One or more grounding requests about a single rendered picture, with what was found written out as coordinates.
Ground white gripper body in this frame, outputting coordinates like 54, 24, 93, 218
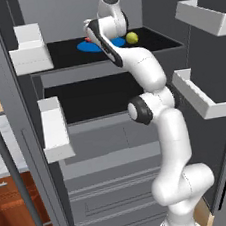
82, 17, 99, 32

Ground grey fridge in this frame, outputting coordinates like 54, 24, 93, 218
4, 0, 226, 226

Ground black fridge shelf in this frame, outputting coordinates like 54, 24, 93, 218
44, 20, 186, 73
42, 71, 151, 129

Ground blue plate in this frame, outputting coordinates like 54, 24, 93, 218
75, 34, 128, 56

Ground yellow-green lime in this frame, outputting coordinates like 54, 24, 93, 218
125, 30, 140, 46

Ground short white door bin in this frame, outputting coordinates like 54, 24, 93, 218
5, 21, 56, 78

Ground tall white door bin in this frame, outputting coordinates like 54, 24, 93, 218
35, 94, 77, 165

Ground long white door bin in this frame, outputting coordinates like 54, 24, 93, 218
172, 0, 226, 43

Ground ribbed white door bin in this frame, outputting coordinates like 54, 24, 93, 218
170, 63, 226, 125

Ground brown wooden drawer cabinet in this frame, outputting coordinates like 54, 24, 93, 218
0, 168, 59, 226

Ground light wooden cabinet panel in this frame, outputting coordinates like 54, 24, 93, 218
191, 198, 217, 226

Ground grey fridge door with handle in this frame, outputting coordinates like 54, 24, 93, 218
0, 0, 75, 226

